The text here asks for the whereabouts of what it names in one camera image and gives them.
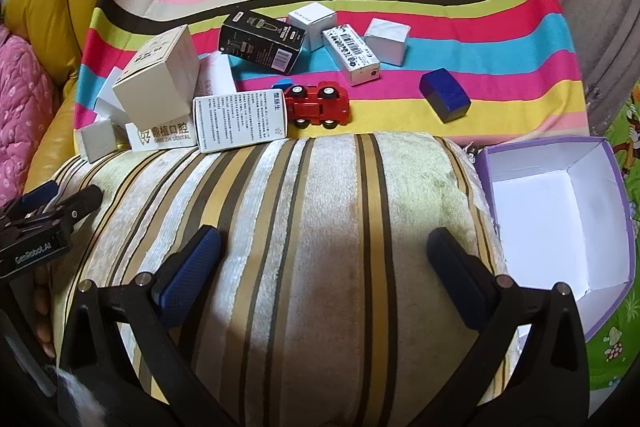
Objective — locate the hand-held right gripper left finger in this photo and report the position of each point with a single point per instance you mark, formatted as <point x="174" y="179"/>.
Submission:
<point x="192" y="267"/>

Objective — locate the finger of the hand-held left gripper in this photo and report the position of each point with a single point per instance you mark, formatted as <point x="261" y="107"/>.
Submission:
<point x="42" y="193"/>
<point x="82" y="199"/>

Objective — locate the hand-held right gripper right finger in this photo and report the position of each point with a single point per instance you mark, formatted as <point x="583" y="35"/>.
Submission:
<point x="457" y="282"/>

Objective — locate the white box with tooth logo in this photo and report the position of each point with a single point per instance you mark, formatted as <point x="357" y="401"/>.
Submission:
<point x="160" y="137"/>

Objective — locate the purple-rimmed white box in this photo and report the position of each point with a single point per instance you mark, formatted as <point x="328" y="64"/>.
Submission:
<point x="540" y="217"/>

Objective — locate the large white cube box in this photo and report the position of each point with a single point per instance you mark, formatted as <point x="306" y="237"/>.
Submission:
<point x="155" y="82"/>

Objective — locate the white box with text panel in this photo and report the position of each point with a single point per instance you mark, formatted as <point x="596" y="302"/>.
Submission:
<point x="240" y="119"/>

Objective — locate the dark blue block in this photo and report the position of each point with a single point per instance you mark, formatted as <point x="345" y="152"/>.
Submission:
<point x="445" y="97"/>

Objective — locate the red toy car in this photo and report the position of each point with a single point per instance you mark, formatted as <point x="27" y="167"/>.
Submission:
<point x="315" y="107"/>

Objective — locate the black product box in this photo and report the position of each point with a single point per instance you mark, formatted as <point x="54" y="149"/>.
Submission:
<point x="260" y="44"/>

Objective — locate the white barcode box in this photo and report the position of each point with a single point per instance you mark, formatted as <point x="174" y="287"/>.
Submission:
<point x="350" y="54"/>

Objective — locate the person's left hand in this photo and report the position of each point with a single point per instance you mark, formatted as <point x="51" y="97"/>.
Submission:
<point x="44" y="307"/>

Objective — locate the small white labelled box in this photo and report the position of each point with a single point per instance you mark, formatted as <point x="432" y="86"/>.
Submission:
<point x="97" y="141"/>

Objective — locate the pink quilted cushion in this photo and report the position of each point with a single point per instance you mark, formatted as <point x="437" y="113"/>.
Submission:
<point x="20" y="107"/>

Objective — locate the beige striped plush cushion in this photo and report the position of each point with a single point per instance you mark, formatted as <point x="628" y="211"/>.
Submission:
<point x="310" y="257"/>

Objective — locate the green cartoon printed blanket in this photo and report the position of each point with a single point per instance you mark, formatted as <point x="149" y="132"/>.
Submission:
<point x="620" y="337"/>

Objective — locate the small blue toy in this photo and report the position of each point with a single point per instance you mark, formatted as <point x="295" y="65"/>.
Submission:
<point x="282" y="83"/>

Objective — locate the silver white cube box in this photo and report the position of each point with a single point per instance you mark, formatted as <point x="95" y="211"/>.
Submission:
<point x="387" y="42"/>

